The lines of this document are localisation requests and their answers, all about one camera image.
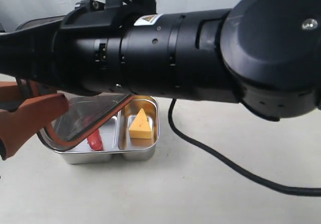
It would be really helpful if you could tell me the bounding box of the dark lid with orange seal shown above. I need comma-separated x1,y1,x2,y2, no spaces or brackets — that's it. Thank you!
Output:
37,93,133,152

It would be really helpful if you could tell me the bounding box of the steel two-compartment lunch box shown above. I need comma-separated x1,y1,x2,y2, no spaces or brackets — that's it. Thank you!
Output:
54,95,159,164

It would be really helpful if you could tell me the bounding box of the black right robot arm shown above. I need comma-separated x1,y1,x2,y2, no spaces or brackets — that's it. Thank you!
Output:
1,0,320,159

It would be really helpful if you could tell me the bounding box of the red sausage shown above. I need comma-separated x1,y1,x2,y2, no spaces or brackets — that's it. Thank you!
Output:
87,129,103,151

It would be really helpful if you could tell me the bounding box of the black cable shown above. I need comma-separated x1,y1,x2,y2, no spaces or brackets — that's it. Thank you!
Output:
168,98,321,197

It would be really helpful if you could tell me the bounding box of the yellow cheese wedge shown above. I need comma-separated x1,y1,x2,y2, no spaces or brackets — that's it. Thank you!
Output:
128,108,152,139

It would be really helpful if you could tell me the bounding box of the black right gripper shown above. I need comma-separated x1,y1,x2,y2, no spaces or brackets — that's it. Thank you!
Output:
1,4,125,160

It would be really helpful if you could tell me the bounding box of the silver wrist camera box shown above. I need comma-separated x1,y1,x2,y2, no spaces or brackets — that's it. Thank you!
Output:
75,0,105,12

